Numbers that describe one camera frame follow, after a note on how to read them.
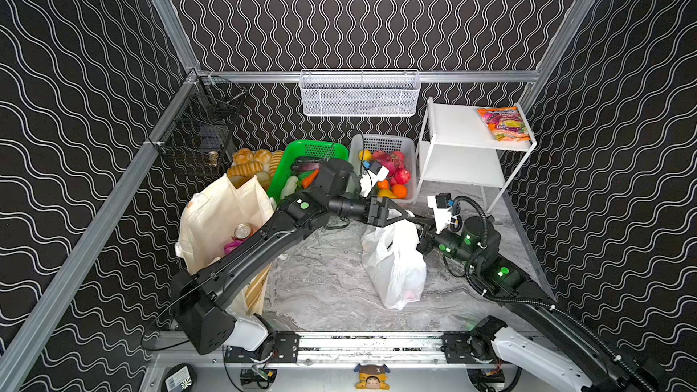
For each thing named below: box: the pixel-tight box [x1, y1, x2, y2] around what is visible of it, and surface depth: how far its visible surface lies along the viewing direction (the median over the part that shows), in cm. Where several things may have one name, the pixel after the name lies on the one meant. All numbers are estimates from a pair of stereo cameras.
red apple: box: [394, 168, 412, 186], surface depth 105 cm
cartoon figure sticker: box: [353, 362, 392, 391], surface depth 70 cm
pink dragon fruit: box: [372, 149, 406, 177], surface depth 106 cm
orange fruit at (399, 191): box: [392, 183, 408, 199], surface depth 103 cm
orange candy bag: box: [477, 106, 531, 142], surface depth 82 cm
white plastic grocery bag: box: [362, 219, 427, 310], surface depth 72 cm
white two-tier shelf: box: [413, 97, 538, 214], surface depth 86 cm
